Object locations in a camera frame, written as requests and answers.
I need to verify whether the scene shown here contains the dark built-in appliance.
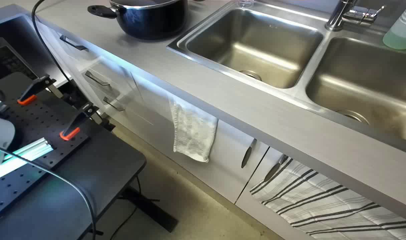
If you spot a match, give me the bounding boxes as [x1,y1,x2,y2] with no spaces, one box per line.
[0,5,68,87]

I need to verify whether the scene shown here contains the black hanging cable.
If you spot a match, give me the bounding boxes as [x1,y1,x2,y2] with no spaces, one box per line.
[31,0,76,87]

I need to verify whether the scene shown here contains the black robot table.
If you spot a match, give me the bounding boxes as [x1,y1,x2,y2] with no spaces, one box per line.
[0,72,147,240]

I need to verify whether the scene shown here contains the chrome sink faucet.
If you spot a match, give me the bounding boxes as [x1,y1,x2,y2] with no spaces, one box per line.
[325,0,387,33]

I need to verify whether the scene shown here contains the grey cable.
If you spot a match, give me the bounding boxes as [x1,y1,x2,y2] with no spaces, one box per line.
[0,141,99,240]

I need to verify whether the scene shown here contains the black table foot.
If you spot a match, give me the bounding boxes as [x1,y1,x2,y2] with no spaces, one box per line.
[119,185,180,233]

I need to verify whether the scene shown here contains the glass pot lid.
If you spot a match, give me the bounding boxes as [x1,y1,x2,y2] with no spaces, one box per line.
[110,0,186,9]

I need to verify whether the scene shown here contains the metal drawer handle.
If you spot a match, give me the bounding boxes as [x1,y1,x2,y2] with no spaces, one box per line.
[84,69,114,89]
[102,96,126,113]
[59,35,88,52]

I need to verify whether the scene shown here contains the aluminium extrusion rail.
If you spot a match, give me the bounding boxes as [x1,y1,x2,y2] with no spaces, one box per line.
[0,136,56,167]

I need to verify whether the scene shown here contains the white hanging dish towel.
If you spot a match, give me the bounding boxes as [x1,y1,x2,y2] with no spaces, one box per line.
[168,99,220,164]

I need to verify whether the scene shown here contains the metal cabinet door handle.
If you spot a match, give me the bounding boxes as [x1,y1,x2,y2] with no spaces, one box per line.
[239,137,258,169]
[263,153,290,183]

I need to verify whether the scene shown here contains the green dish soap bottle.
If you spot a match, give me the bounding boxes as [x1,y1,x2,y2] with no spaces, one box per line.
[382,0,406,51]

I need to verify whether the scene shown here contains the black cooking pot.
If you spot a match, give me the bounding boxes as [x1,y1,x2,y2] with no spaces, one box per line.
[87,0,190,40]

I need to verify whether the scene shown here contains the white black-striped towel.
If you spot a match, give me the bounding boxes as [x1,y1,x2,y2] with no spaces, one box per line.
[248,155,406,240]

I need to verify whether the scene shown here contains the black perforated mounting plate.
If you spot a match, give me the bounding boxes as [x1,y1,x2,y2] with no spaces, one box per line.
[0,72,91,223]

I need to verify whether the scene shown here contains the stainless steel double sink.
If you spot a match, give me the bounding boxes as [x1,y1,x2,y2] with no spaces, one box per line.
[167,0,406,157]

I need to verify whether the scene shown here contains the black orange-handled clamp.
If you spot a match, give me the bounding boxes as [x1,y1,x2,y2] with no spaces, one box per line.
[16,75,64,108]
[57,103,116,143]

